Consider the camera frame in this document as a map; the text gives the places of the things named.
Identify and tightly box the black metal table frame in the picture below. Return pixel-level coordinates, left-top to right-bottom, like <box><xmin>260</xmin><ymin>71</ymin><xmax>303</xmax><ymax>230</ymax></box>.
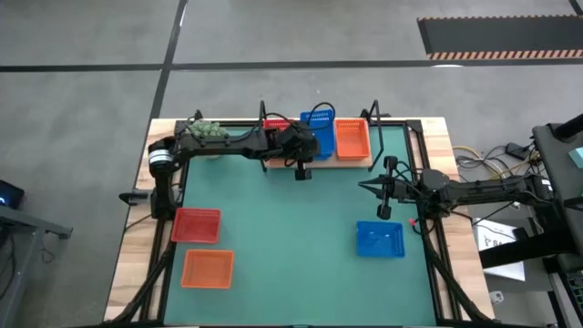
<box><xmin>104</xmin><ymin>108</ymin><xmax>496</xmax><ymax>328</ymax></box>

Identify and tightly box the orange plastic mesh basket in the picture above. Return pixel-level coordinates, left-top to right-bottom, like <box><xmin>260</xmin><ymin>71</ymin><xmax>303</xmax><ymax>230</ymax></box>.
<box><xmin>333</xmin><ymin>118</ymin><xmax>373</xmax><ymax>161</ymax></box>
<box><xmin>180</xmin><ymin>249</ymin><xmax>235</xmax><ymax>290</ymax></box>

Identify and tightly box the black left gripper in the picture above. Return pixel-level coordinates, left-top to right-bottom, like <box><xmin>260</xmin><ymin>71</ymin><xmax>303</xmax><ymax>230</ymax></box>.
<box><xmin>276</xmin><ymin>121</ymin><xmax>320</xmax><ymax>182</ymax></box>

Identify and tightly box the red plastic mesh basket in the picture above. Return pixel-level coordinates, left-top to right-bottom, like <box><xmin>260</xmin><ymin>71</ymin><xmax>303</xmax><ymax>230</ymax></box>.
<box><xmin>262</xmin><ymin>118</ymin><xmax>297</xmax><ymax>133</ymax></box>
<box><xmin>169</xmin><ymin>207</ymin><xmax>223</xmax><ymax>245</ymax></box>

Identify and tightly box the black device with blue light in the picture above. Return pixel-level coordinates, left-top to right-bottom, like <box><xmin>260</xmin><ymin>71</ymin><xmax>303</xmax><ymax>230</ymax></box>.
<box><xmin>0</xmin><ymin>179</ymin><xmax>26</xmax><ymax>210</ymax></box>

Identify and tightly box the white printed paper sheet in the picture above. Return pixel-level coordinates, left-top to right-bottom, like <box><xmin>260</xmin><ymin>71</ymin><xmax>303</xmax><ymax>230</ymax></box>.
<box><xmin>472</xmin><ymin>217</ymin><xmax>527</xmax><ymax>282</ymax></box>

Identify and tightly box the black striped-edge floor mat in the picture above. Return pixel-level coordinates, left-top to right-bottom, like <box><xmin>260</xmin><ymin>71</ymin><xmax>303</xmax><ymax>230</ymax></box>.
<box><xmin>417</xmin><ymin>15</ymin><xmax>583</xmax><ymax>61</ymax></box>

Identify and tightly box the green artificial succulent plant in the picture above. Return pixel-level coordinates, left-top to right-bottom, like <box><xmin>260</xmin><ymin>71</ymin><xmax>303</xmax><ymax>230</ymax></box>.
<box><xmin>186</xmin><ymin>118</ymin><xmax>231</xmax><ymax>140</ymax></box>

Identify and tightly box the black metal shelf support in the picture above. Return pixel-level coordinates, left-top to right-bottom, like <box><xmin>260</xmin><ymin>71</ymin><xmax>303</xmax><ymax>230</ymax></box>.
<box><xmin>258</xmin><ymin>99</ymin><xmax>270</xmax><ymax>173</ymax></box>
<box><xmin>359</xmin><ymin>99</ymin><xmax>393</xmax><ymax>173</ymax></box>

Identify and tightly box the green table mat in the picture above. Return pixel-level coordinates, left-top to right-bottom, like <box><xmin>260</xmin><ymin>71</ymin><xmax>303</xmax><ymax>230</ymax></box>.
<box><xmin>162</xmin><ymin>126</ymin><xmax>438</xmax><ymax>327</ymax></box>

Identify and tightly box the yellow cable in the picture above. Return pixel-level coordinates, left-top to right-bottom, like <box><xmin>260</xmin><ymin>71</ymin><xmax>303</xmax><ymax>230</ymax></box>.
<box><xmin>453</xmin><ymin>145</ymin><xmax>543</xmax><ymax>183</ymax></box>

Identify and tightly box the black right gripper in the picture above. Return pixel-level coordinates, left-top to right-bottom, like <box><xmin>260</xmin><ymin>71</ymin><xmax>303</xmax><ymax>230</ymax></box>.
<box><xmin>358</xmin><ymin>156</ymin><xmax>423</xmax><ymax>220</ymax></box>

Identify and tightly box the black power adapter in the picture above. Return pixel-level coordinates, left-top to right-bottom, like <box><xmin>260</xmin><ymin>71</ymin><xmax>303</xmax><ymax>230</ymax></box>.
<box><xmin>506</xmin><ymin>142</ymin><xmax>529</xmax><ymax>160</ymax></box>

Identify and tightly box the wooden shelf board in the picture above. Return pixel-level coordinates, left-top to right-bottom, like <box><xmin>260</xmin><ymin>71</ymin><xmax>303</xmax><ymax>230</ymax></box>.
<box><xmin>263</xmin><ymin>154</ymin><xmax>374</xmax><ymax>170</ymax></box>

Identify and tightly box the blue plastic mesh basket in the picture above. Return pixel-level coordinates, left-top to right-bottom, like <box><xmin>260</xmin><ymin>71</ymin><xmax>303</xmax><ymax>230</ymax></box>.
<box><xmin>299</xmin><ymin>108</ymin><xmax>337</xmax><ymax>161</ymax></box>
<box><xmin>355</xmin><ymin>220</ymin><xmax>406</xmax><ymax>259</ymax></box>

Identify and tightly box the gray metal desk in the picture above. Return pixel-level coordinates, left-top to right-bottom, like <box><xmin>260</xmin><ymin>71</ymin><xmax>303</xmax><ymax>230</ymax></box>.
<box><xmin>0</xmin><ymin>204</ymin><xmax>74</xmax><ymax>315</ymax></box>

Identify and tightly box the black table clamp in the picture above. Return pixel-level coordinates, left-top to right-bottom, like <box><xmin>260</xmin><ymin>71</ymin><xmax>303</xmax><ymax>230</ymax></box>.
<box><xmin>118</xmin><ymin>190</ymin><xmax>151</xmax><ymax>206</ymax></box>

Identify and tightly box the black equipment cart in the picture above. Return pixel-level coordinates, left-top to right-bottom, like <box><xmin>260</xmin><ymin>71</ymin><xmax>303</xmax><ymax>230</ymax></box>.
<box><xmin>477</xmin><ymin>113</ymin><xmax>583</xmax><ymax>274</ymax></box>

